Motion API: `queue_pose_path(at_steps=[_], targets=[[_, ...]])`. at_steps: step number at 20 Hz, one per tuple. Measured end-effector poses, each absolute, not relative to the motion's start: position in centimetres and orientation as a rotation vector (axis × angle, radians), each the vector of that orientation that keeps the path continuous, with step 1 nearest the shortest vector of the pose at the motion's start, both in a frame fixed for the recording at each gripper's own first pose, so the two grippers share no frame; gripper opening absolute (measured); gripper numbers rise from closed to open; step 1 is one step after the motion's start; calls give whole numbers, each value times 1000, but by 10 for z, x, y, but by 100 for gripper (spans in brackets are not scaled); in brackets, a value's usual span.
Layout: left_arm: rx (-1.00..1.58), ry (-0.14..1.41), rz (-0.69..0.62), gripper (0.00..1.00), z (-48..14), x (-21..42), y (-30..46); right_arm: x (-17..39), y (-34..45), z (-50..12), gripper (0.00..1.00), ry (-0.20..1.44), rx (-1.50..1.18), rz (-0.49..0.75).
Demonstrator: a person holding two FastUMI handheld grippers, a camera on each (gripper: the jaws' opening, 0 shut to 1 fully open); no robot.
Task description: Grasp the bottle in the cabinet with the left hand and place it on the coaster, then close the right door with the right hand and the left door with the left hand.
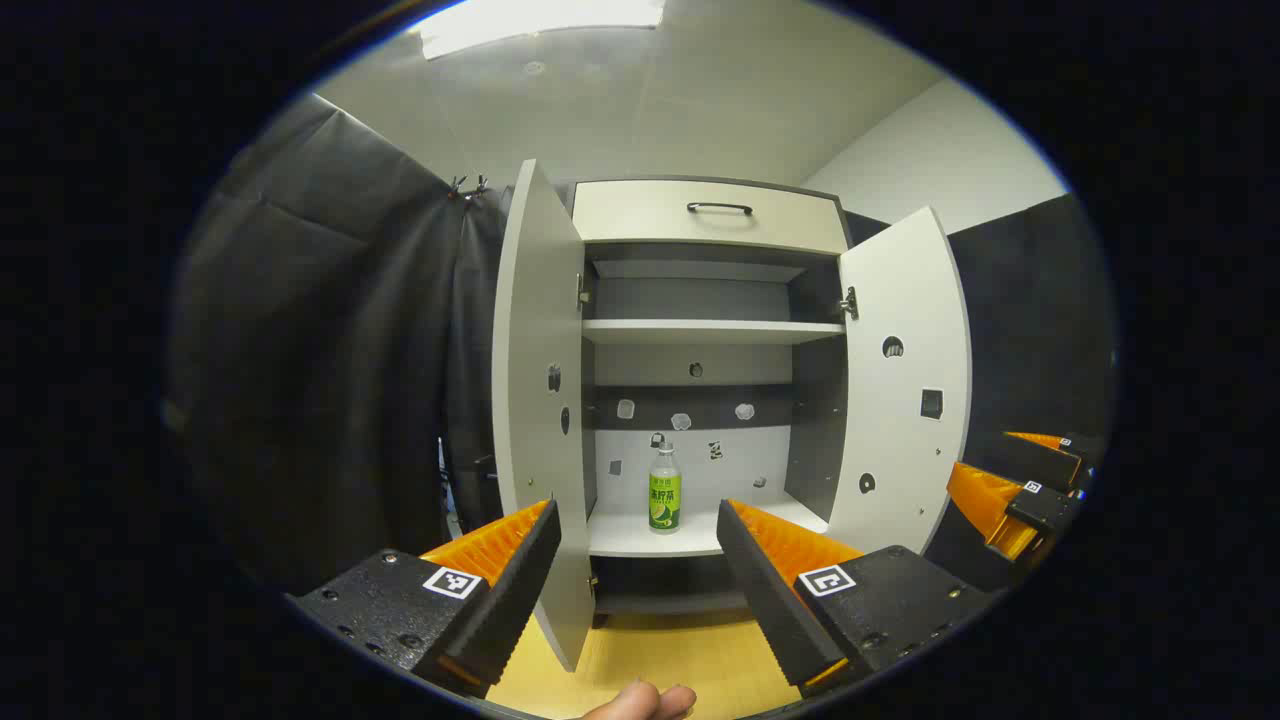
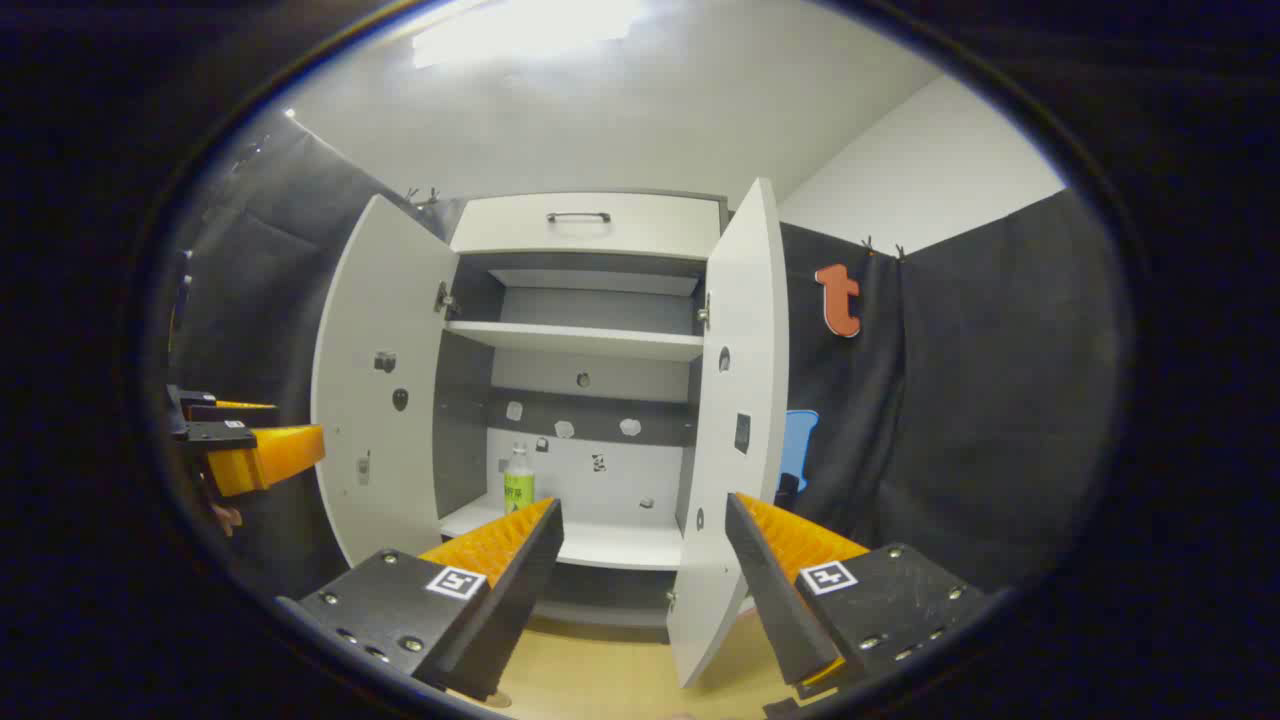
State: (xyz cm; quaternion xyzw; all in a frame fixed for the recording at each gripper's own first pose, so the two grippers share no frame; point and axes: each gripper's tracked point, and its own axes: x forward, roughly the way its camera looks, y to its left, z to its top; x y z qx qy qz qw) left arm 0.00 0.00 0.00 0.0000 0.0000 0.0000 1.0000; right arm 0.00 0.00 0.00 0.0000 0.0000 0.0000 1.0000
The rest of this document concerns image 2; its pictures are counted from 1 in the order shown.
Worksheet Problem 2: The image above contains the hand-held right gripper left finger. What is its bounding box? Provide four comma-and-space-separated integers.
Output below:
275, 497, 564, 701

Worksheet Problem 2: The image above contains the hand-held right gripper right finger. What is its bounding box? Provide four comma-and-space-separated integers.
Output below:
727, 493, 986, 699

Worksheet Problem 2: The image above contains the white cabinet door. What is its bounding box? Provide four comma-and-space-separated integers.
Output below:
312, 195, 461, 568
667, 178, 791, 689

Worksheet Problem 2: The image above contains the green label clear bottle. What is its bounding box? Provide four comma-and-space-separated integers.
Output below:
503, 443, 536, 515

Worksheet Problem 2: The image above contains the white and grey cabinet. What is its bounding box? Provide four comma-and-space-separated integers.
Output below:
312, 178, 791, 691

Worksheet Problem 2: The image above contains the white cabinet shelf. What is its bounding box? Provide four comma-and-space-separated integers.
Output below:
438, 490, 691, 571
445, 320, 704, 363

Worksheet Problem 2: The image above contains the white cabinet drawer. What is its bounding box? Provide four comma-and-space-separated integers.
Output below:
450, 192, 728, 261

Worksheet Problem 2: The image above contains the black backdrop cloth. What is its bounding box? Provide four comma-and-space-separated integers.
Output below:
165, 110, 1131, 601

